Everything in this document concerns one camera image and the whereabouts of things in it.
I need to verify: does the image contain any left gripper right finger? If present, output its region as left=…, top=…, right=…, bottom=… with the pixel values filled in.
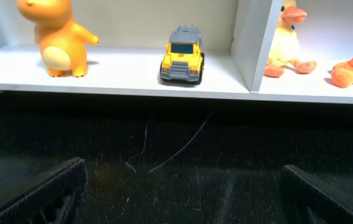
left=280, top=164, right=353, bottom=224

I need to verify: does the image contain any white plush goose with hat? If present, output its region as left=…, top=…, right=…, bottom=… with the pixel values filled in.
left=330, top=36, right=353, bottom=89

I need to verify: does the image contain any grey and yellow toy truck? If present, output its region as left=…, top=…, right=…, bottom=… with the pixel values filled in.
left=159, top=24, right=206, bottom=86

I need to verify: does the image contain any yellow plush duck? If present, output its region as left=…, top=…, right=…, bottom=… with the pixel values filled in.
left=264, top=0, right=318, bottom=78

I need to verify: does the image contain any orange rubber duck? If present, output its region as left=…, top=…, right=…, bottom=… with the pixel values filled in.
left=16, top=0, right=100, bottom=78

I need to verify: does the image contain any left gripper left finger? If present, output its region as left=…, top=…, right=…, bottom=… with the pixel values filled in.
left=0, top=156, right=88, bottom=224

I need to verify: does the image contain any white shelf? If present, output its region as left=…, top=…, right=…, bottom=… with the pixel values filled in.
left=0, top=0, right=353, bottom=106

